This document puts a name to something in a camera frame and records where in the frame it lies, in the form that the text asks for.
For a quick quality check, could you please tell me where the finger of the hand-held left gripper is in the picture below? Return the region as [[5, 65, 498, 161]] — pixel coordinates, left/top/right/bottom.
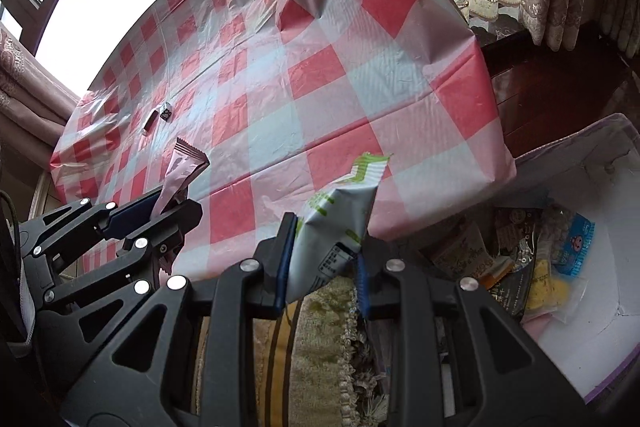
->
[[30, 191, 165, 255], [42, 198, 204, 309]]

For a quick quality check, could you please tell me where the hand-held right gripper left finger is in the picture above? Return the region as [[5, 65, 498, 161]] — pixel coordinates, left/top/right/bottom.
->
[[61, 212, 298, 427]]

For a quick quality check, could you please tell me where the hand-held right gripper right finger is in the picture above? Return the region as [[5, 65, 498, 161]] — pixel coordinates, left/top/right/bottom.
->
[[356, 234, 587, 427]]

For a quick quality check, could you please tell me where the mauve snack packet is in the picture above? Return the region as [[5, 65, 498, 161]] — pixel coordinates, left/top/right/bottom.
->
[[151, 137, 210, 220]]

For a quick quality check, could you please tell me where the green white snack packet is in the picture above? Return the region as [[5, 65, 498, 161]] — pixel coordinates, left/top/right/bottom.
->
[[291, 151, 394, 309]]

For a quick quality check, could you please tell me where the white storage box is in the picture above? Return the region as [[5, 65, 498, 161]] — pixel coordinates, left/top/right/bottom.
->
[[417, 113, 640, 406]]

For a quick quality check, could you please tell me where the striped cushion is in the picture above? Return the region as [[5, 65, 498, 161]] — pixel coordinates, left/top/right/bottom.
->
[[190, 274, 397, 427]]

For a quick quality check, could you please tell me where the orange snack packet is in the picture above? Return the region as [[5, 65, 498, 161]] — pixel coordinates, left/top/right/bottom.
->
[[479, 256, 514, 291]]

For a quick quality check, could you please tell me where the dark cracker packet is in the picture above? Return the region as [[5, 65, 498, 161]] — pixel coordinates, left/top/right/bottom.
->
[[492, 206, 544, 319]]

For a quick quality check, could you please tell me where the taupe curtain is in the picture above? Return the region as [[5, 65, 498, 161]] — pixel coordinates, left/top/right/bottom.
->
[[0, 26, 82, 158]]

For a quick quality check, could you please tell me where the red white checked tablecloth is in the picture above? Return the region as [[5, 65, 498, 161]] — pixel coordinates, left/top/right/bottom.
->
[[49, 0, 518, 283]]

